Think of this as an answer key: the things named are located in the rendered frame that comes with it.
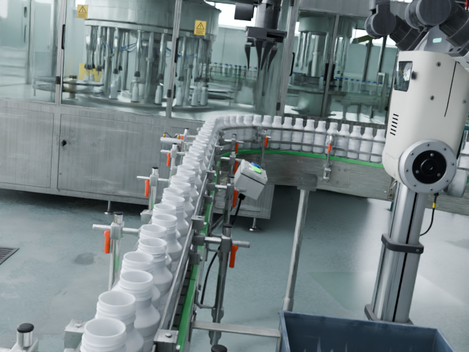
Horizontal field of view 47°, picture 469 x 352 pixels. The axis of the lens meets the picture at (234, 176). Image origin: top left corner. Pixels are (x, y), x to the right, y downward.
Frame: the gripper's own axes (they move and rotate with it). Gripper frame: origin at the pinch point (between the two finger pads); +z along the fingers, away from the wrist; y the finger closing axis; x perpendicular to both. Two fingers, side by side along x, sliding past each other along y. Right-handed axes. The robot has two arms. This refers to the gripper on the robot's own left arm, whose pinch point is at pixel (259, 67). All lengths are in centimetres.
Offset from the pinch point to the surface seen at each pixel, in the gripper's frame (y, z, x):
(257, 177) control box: 4.2, 30.2, 13.3
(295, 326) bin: 13, 48, -39
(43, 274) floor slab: -108, 142, 180
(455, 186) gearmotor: 101, 40, 109
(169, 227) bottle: -12, 26, -59
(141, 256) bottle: -13, 25, -73
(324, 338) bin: 19, 50, -39
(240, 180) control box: -0.3, 31.7, 13.3
